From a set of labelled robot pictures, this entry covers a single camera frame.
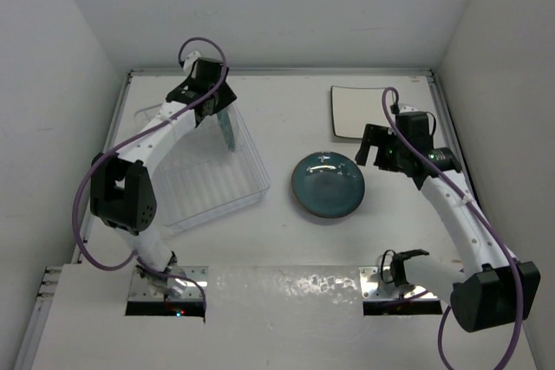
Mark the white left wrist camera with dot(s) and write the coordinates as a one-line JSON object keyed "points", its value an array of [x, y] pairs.
{"points": [[191, 60]]}

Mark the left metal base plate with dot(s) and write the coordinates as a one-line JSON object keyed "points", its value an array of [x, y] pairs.
{"points": [[145, 287]]}

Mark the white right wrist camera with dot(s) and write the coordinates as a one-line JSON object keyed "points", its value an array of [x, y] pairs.
{"points": [[402, 108]]}

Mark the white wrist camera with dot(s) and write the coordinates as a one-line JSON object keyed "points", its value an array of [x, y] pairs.
{"points": [[402, 108], [191, 60]]}

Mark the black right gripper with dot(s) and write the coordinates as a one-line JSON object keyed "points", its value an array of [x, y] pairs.
{"points": [[375, 136]]}

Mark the white square plate black rim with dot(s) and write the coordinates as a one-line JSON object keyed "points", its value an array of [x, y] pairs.
{"points": [[346, 139]]}

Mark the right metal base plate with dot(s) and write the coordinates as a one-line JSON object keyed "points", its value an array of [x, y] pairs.
{"points": [[374, 289]]}

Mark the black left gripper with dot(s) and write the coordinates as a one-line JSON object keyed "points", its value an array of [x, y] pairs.
{"points": [[225, 99]]}

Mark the metal base plate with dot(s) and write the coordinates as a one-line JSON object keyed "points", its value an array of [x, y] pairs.
{"points": [[374, 289], [145, 287]]}

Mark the dark blue round plate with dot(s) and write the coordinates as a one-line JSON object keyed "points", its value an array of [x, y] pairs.
{"points": [[328, 185]]}

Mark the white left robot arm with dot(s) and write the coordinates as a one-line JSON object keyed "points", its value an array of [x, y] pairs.
{"points": [[121, 189]]}

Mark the clear plastic dish rack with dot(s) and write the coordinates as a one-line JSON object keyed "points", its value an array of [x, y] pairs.
{"points": [[200, 179]]}

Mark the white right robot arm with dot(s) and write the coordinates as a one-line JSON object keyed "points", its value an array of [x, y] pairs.
{"points": [[493, 288]]}

